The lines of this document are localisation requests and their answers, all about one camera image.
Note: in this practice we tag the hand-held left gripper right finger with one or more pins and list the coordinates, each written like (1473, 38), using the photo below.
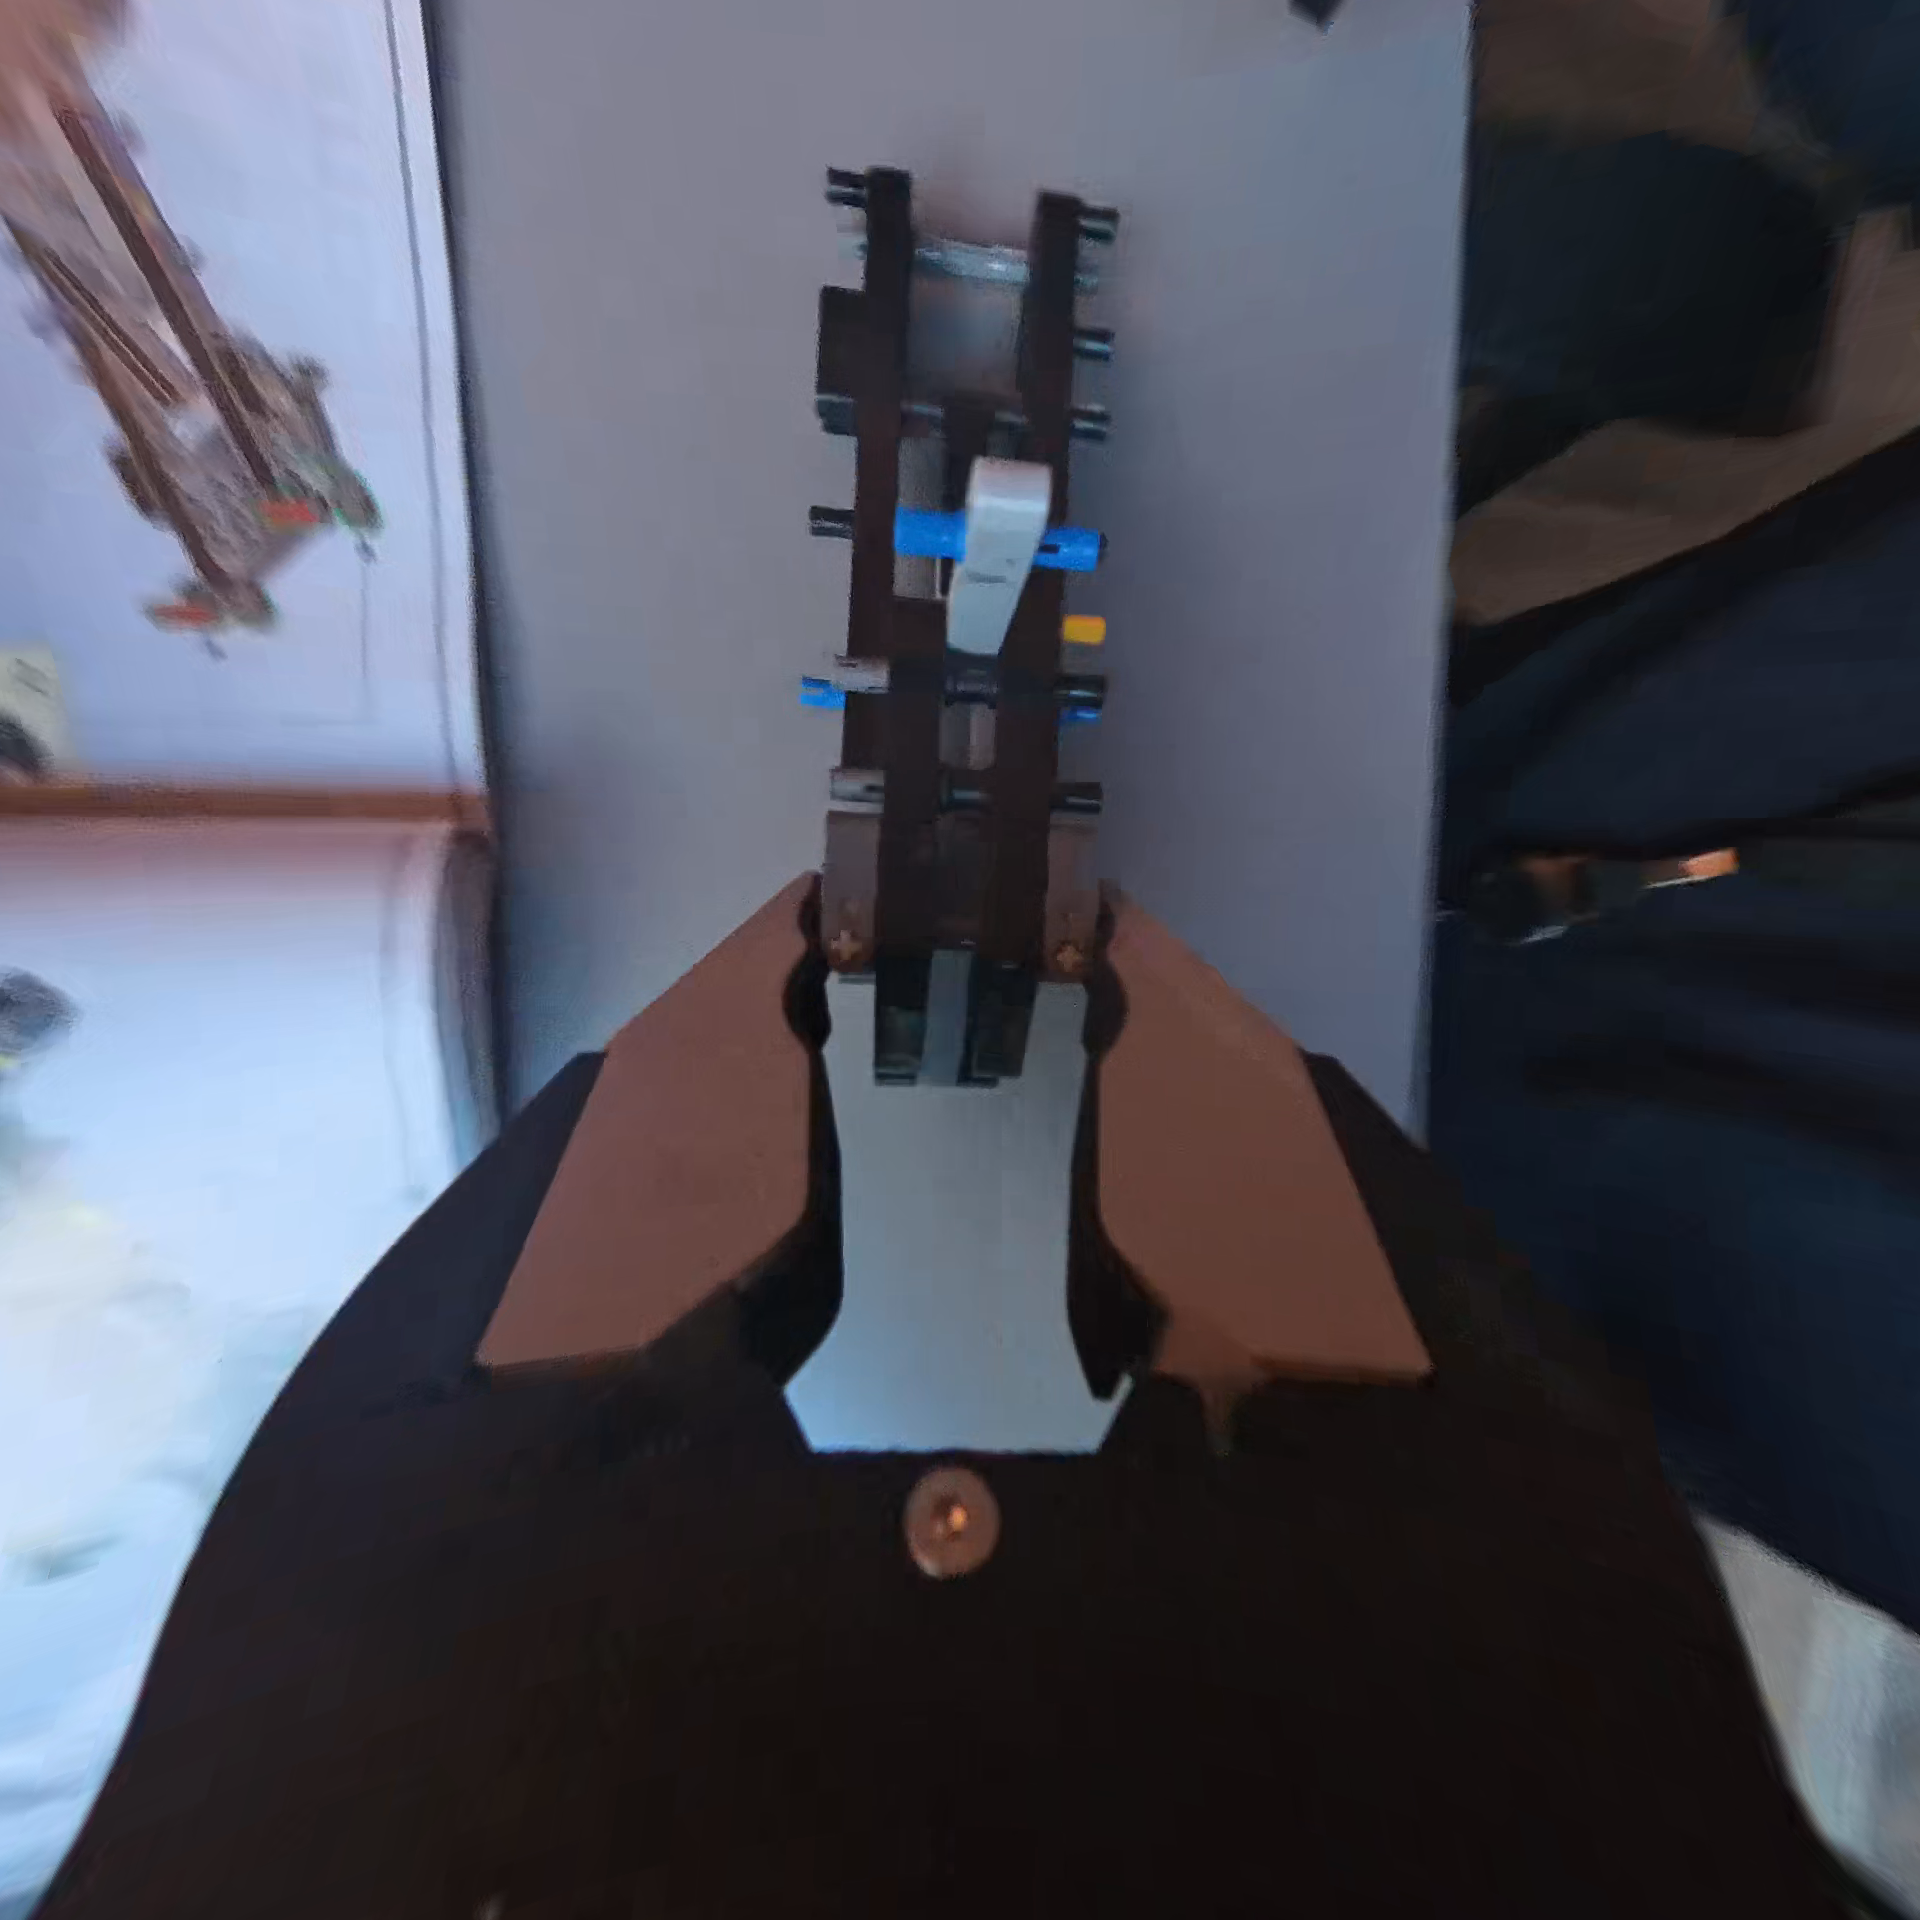
(1243, 1184)

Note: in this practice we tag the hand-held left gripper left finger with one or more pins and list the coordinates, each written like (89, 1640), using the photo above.
(676, 1157)

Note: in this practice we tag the black lego frame assembly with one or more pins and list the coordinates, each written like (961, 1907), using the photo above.
(882, 747)

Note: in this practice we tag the long lego truss assembly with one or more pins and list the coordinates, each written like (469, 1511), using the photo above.
(197, 405)

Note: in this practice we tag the wooden edge strip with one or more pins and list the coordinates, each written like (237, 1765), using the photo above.
(244, 801)

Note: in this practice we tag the person's dark clothing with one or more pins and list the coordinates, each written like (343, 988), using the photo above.
(1694, 719)

